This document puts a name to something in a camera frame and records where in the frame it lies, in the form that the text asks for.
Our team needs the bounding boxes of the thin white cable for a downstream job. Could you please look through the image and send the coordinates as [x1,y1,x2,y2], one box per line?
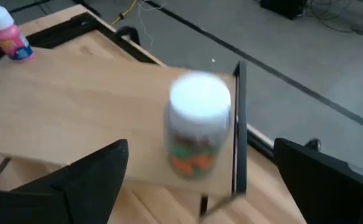
[136,0,168,52]

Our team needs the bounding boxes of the black floor box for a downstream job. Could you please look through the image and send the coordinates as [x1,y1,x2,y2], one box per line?
[258,0,309,20]

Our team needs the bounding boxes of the black table clamp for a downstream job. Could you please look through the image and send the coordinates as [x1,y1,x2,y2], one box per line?
[304,138,323,152]
[112,25,141,47]

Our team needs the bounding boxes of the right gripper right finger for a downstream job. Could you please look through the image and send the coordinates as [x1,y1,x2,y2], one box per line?
[273,138,363,224]

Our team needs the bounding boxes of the yellow cable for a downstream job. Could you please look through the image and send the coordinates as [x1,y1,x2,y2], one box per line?
[111,0,138,26]

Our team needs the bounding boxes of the pink bottle white cap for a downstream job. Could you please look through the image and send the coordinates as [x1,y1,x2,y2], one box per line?
[0,5,35,62]

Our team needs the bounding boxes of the wooden shelf black metal frame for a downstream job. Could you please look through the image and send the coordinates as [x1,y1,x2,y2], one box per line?
[0,46,249,222]

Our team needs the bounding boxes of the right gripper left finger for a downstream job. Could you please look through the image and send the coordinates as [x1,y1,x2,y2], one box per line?
[0,139,130,224]

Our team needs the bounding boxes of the gummy jar white lid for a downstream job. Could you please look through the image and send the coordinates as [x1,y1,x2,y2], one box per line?
[164,70,232,180]

